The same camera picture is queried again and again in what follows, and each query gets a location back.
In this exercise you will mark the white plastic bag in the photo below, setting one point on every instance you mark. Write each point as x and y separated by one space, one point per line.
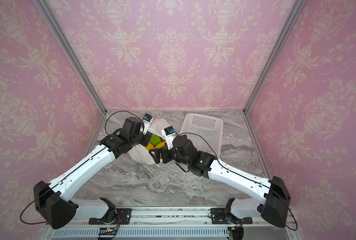
139 153

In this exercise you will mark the yellow mango toy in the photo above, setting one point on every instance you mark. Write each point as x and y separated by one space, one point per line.
151 146

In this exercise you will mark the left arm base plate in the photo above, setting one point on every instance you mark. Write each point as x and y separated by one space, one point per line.
120 216

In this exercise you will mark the right aluminium corner post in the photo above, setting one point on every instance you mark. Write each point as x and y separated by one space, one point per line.
282 37

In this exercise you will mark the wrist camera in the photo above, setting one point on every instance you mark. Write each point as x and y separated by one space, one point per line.
169 134
147 121

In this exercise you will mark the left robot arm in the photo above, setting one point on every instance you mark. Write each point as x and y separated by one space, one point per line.
66 185

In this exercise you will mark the white perforated plastic basket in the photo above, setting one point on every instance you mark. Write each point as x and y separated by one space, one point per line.
204 131

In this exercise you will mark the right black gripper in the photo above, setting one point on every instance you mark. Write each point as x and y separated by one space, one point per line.
165 154

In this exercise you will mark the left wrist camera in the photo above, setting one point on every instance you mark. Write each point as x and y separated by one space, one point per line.
147 121

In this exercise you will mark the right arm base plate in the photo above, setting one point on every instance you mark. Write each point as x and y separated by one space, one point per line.
219 216

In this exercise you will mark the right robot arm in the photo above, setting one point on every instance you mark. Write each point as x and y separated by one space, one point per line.
272 194

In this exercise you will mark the green pepper toy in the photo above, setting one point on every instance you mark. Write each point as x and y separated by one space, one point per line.
155 140

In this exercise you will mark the aluminium corner post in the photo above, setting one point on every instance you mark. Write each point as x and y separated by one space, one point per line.
282 37
59 34

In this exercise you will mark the left aluminium corner post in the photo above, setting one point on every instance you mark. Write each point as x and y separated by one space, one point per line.
59 34

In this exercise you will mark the aluminium front rail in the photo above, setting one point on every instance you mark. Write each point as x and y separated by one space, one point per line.
172 214

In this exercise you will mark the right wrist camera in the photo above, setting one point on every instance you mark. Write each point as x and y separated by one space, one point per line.
169 134

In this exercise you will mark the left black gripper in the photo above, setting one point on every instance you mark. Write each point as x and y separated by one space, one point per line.
148 136

